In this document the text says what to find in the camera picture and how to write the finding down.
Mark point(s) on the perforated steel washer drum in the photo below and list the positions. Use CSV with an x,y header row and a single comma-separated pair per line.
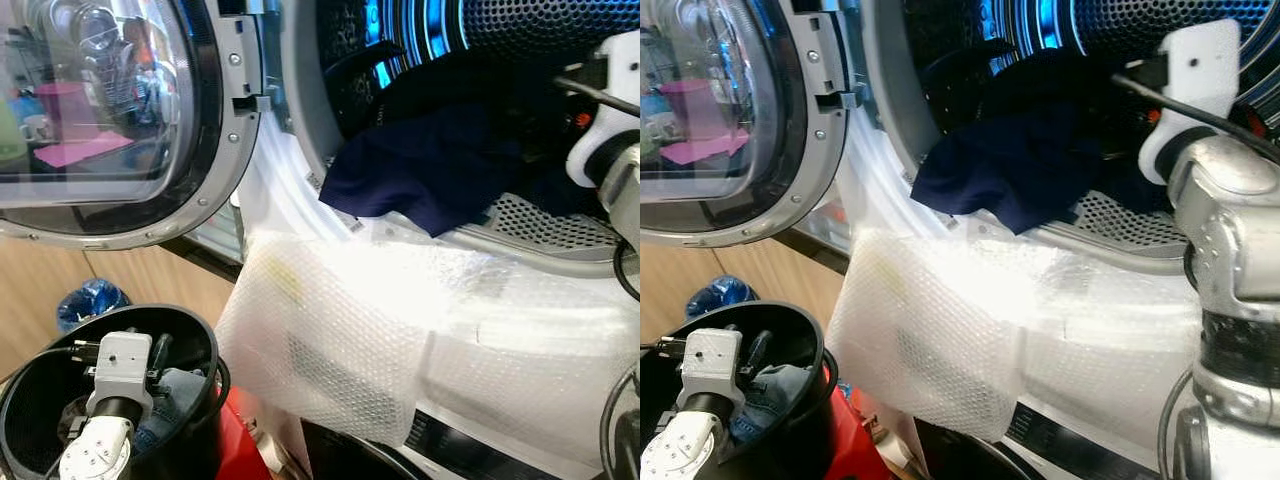
x,y
1100,20
520,25

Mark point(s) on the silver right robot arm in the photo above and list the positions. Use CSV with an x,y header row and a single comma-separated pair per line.
x,y
625,190
1230,250

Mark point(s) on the white front-load washing machine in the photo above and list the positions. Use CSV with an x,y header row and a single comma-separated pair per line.
x,y
300,100
880,100

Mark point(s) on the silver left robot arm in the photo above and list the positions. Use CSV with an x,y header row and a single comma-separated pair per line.
x,y
685,450
95,450

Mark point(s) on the black round laundry bucket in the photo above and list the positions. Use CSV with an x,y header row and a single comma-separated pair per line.
x,y
665,370
40,400

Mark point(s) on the black clothes pile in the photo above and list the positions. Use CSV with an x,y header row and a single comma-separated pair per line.
x,y
1050,80
450,85

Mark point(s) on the grey perforated lint filter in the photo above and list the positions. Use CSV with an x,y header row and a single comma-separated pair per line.
x,y
1120,225
540,225

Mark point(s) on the clear bubble wrap sheet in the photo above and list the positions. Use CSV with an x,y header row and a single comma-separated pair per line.
x,y
330,340
930,340

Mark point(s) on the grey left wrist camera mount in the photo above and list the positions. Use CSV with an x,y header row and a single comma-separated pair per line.
x,y
125,360
712,360

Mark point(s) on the red plastic container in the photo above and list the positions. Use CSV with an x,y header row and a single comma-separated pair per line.
x,y
850,440
235,440

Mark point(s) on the round glass washer door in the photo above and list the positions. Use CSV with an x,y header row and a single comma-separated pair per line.
x,y
225,120
825,120

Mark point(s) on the blue denim jeans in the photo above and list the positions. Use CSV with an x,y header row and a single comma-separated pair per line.
x,y
175,400
775,395

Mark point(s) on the crumpled blue plastic bag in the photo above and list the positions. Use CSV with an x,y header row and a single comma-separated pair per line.
x,y
90,300
735,292

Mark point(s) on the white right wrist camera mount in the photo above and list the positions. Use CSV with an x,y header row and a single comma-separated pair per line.
x,y
615,70
1200,70

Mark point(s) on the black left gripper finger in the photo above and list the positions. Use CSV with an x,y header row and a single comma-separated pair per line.
x,y
757,355
162,355

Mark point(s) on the navy blue cloth garment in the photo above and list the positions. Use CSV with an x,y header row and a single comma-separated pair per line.
x,y
420,170
1010,170

